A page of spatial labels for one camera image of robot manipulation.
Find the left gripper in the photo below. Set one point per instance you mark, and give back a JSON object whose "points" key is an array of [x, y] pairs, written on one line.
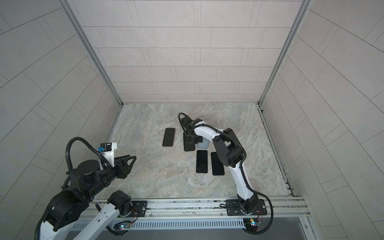
{"points": [[122, 166]]}

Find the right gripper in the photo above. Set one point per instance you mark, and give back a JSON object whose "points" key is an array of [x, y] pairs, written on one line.
{"points": [[188, 140]]}

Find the black phone case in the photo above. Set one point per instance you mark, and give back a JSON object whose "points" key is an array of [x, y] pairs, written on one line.
{"points": [[188, 147]]}

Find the pink phone case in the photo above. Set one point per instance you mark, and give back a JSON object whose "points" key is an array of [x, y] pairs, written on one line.
{"points": [[169, 137]]}

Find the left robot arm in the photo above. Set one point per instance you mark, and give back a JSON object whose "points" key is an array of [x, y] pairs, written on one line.
{"points": [[87, 180]]}

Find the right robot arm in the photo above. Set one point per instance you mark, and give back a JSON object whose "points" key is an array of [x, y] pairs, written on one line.
{"points": [[231, 154]]}

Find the light blue phone case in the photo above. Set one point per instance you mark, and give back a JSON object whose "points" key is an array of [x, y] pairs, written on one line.
{"points": [[204, 144]]}

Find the left circuit board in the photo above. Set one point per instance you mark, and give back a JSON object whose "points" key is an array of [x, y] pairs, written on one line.
{"points": [[122, 226]]}

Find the circuit board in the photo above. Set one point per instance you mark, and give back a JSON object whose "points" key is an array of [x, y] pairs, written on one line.
{"points": [[252, 225], [122, 226]]}

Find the ventilation grille strip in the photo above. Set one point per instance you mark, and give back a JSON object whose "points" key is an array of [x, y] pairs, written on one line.
{"points": [[184, 224]]}

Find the right circuit board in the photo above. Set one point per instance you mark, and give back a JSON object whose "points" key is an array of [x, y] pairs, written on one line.
{"points": [[252, 225]]}

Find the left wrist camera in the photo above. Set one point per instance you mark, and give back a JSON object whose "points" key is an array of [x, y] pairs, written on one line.
{"points": [[106, 154]]}

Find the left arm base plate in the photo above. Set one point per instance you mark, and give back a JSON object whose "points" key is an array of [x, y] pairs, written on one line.
{"points": [[139, 207]]}

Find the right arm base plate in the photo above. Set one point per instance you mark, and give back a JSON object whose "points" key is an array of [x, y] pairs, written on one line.
{"points": [[233, 208]]}

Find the aluminium mounting rail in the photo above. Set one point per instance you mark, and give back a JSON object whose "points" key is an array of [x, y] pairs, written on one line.
{"points": [[209, 208]]}

